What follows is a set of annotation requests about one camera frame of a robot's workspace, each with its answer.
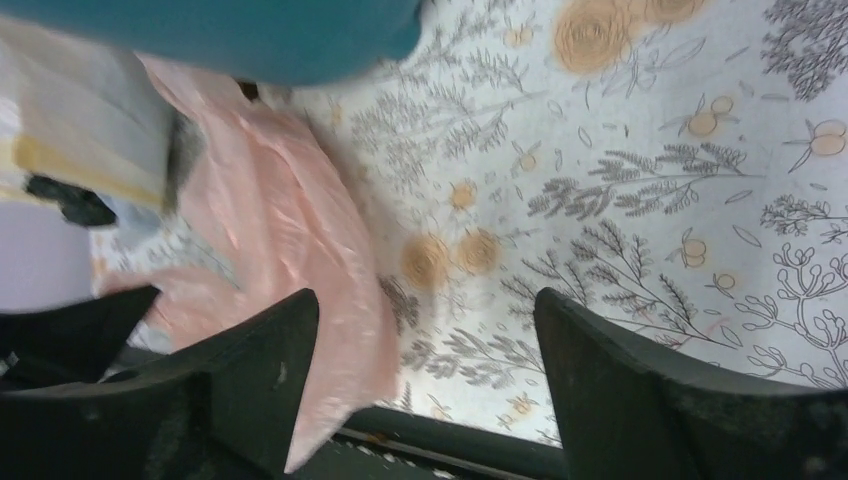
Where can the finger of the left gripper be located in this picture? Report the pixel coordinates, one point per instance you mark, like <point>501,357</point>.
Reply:
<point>72,343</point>

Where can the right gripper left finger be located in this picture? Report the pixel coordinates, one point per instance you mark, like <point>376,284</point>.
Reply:
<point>223,408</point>

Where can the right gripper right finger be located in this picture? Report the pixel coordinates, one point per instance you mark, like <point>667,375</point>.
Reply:
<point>629,408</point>

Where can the pink plastic trash bag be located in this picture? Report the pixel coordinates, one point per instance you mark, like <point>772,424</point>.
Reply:
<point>266,197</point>

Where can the black plastic trash bag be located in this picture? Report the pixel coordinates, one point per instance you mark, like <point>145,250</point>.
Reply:
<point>78,206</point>

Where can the large clear bag of bags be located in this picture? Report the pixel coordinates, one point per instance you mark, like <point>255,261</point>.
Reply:
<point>83,114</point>

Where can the teal plastic trash bin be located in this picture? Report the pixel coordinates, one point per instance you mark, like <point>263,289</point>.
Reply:
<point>287,43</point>

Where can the floral patterned tablecloth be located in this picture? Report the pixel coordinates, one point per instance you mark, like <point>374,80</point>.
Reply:
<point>679,167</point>

